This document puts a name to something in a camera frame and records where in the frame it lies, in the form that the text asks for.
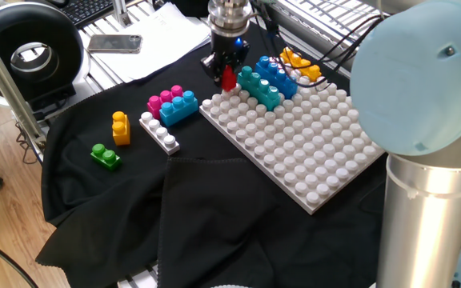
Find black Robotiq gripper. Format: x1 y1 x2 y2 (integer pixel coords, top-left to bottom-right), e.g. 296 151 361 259
200 34 251 87

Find red single-stud block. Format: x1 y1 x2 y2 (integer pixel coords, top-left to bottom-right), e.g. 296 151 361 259
221 65 238 92

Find teal four-stud block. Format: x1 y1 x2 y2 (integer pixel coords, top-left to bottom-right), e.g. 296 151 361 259
237 66 282 112

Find dark blue four-stud block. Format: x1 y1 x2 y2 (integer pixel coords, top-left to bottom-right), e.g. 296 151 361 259
254 55 299 100

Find yellow four-stud block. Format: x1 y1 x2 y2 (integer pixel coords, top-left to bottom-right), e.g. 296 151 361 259
279 46 323 83

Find light blue three-stud block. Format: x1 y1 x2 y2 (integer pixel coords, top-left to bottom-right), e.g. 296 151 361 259
158 90 199 128

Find white paper sheets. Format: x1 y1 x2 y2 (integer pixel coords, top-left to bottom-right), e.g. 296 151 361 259
90 2 212 84

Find black bag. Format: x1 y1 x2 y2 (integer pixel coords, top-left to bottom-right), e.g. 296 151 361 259
170 0 211 18

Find magenta three-stud block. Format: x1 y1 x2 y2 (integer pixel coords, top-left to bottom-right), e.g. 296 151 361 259
146 84 184 120

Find white four-stud block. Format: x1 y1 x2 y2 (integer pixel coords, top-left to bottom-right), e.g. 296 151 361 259
138 111 181 156

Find white studded baseplate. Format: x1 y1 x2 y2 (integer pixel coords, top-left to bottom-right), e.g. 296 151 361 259
198 75 387 216

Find smartphone in clear case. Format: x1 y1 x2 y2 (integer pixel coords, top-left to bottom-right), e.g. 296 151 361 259
86 34 143 54

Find yellow two-stud block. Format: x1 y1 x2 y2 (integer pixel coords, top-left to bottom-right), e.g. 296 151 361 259
111 110 131 146

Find green two-stud block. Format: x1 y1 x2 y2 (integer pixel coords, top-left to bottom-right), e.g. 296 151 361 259
90 143 122 172

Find black keyboard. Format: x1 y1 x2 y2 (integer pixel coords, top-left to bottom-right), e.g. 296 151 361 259
56 0 115 29

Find large black cloth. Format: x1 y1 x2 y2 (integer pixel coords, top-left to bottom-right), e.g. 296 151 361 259
34 18 461 288

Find short aluminium post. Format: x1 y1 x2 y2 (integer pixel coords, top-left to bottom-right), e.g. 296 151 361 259
112 0 132 28

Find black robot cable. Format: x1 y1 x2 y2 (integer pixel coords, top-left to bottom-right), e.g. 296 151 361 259
250 0 383 89

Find black cable bundle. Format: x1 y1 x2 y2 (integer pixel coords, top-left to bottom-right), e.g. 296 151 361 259
14 119 42 165

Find slanted aluminium post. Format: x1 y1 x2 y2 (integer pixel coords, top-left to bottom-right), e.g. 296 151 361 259
0 15 46 150

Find thick black floor cable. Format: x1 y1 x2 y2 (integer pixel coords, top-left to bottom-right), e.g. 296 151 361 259
0 226 39 288

